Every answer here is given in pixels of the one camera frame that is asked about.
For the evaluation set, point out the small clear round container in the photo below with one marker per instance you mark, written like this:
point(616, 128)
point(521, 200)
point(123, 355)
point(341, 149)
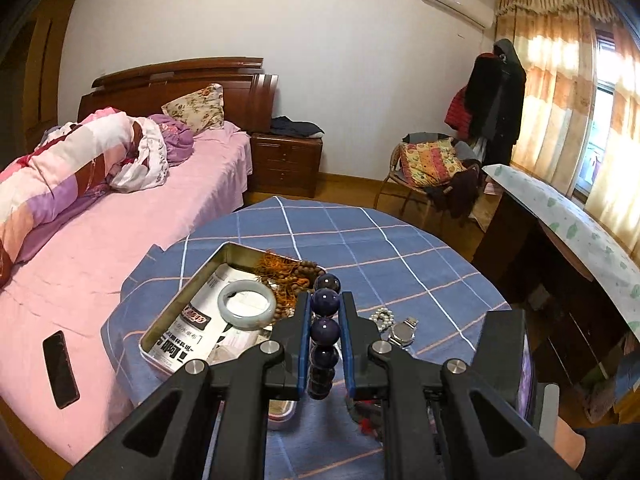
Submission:
point(281, 412)

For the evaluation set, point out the white air conditioner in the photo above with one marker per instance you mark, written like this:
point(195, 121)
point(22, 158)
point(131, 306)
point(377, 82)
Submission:
point(457, 2)

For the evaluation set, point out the dark brown garment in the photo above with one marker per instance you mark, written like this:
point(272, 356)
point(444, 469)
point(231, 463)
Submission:
point(457, 190)

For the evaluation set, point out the pink patchwork quilt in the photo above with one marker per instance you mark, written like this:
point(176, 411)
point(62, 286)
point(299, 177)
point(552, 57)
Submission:
point(65, 170)

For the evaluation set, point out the rattan chair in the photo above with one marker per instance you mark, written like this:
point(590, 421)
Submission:
point(395, 185)

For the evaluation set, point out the black smartphone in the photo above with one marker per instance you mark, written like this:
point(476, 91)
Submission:
point(61, 370)

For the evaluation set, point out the window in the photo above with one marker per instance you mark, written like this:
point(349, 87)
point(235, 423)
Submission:
point(597, 130)

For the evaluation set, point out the brown wooden wardrobe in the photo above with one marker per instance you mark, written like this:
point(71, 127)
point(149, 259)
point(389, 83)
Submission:
point(45, 60)

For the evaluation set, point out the floral pillow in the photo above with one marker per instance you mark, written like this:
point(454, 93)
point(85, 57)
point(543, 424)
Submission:
point(195, 107)

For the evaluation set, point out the white green patterned desk cover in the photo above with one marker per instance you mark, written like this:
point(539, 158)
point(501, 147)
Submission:
point(565, 220)

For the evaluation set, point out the printed paper sheet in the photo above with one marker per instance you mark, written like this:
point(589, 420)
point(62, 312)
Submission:
point(200, 330)

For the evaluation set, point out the wooden bed pink sheet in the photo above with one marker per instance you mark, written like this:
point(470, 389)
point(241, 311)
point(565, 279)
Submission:
point(125, 220)

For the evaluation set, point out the silver wristwatch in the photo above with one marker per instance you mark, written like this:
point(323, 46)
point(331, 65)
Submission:
point(403, 333)

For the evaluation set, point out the purple cloth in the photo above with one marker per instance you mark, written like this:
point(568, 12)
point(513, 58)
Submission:
point(175, 137)

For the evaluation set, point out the dark folded clothes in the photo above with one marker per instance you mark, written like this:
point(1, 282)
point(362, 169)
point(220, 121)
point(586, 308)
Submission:
point(295, 127)

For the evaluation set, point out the wooden prayer beads orange tassel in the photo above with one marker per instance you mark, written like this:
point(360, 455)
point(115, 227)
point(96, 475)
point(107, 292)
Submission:
point(285, 272)

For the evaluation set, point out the dark wooden desk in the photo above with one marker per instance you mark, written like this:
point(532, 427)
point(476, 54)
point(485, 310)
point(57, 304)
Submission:
point(520, 255)

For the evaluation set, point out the pale jade bangle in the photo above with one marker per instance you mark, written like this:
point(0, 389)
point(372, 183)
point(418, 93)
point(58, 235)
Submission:
point(248, 286)

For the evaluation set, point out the red tassel ornament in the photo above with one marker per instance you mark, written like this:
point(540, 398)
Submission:
point(366, 417)

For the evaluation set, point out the orange cream curtain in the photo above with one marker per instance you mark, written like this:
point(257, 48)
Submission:
point(550, 100)

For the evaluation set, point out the patterned orange cushion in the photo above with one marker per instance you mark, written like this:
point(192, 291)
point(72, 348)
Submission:
point(430, 162)

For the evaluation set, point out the metal tin box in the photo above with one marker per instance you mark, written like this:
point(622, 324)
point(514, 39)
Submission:
point(200, 271)

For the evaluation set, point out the red hanging garment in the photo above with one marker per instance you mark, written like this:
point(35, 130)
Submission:
point(456, 110)

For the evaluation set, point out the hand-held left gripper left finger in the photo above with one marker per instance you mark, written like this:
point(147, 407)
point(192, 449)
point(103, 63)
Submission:
point(302, 350)

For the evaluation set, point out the black hanging coat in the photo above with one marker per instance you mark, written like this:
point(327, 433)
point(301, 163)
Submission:
point(500, 95)

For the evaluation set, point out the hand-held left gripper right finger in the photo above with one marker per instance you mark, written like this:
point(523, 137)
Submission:
point(348, 347)

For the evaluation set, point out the wooden nightstand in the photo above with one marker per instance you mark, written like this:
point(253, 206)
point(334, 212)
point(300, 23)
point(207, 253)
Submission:
point(285, 162)

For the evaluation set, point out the blue plaid tablecloth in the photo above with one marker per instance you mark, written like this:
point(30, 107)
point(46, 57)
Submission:
point(350, 250)

